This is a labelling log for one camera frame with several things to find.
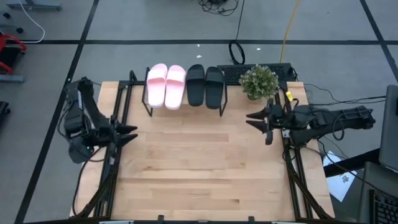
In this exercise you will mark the red and black cart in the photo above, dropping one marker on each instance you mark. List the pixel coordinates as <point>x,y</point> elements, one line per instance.
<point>9,56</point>

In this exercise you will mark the grey laptop lid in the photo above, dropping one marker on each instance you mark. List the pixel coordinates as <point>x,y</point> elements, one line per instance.
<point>390,130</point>

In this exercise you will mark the small potted green plant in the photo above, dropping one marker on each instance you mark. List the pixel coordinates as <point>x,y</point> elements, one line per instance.
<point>258,81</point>

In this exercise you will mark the white paper sheet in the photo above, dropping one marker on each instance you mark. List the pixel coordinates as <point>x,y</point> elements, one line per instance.
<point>340,182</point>

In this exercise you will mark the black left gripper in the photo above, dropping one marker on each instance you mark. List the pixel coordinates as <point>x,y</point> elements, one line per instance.
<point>105,137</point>

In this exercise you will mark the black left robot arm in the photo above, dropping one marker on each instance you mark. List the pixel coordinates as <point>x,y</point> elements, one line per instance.
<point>90,105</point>

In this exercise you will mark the grey stand base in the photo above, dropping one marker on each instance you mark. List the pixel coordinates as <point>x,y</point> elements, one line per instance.
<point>11,78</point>
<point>34,4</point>

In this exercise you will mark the black perforated computer case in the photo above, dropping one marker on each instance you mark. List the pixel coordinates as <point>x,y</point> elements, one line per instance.
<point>231,73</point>

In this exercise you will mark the black keyboard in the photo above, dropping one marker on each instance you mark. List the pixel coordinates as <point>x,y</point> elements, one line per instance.
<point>385,208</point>

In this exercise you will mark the black slide sandal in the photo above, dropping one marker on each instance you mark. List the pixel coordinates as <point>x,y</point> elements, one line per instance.
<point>195,87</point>
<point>214,90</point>

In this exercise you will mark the yellow tag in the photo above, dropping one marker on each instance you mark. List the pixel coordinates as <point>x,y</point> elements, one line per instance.
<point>289,96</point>

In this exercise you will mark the black aluminium frame rails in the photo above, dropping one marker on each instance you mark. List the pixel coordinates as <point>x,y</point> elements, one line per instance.
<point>293,168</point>
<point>124,99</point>

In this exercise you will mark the wooden shelf with black legs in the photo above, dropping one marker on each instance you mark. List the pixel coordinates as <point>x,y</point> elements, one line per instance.
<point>183,111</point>

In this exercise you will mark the black desk bar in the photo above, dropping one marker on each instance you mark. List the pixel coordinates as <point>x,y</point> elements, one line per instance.
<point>351,163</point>

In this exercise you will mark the pink slide sandal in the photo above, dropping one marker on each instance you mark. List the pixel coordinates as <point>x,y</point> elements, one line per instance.
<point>174,90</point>
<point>157,85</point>

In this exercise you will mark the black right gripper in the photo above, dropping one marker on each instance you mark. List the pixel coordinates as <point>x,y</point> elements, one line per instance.
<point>280,118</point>

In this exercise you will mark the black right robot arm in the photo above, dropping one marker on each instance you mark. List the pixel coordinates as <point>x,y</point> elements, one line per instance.
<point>335,119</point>

